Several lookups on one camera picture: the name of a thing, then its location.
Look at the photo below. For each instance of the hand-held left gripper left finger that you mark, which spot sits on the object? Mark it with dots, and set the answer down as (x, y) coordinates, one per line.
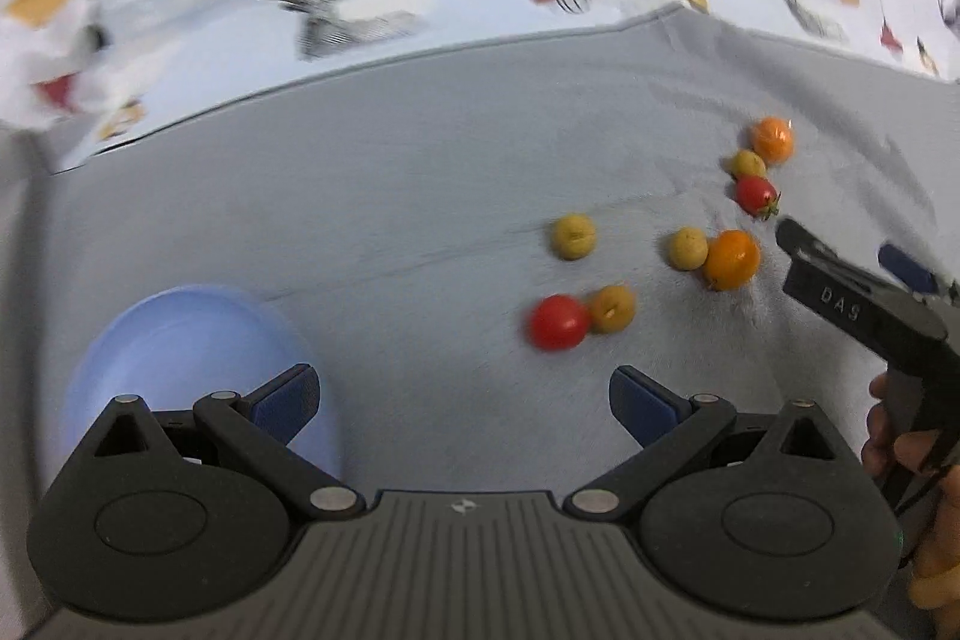
(289, 401)

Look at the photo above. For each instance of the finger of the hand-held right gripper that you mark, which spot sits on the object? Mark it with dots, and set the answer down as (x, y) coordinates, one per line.
(907, 269)
(814, 246)

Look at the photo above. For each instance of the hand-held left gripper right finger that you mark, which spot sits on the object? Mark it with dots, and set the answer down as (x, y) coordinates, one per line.
(643, 406)

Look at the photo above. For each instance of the light blue bowl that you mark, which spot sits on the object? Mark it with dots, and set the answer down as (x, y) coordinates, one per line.
(180, 347)

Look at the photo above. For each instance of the small yellow round fruit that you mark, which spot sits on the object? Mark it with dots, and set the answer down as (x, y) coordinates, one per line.
(688, 248)
(613, 308)
(574, 236)
(748, 164)

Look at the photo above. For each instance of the red tomato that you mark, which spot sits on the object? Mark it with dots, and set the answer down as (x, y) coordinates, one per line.
(559, 322)
(756, 195)

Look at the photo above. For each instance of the orange mandarin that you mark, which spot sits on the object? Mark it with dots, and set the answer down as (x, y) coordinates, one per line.
(772, 139)
(731, 260)

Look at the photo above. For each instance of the person's right hand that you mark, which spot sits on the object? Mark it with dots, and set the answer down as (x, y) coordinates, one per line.
(934, 572)

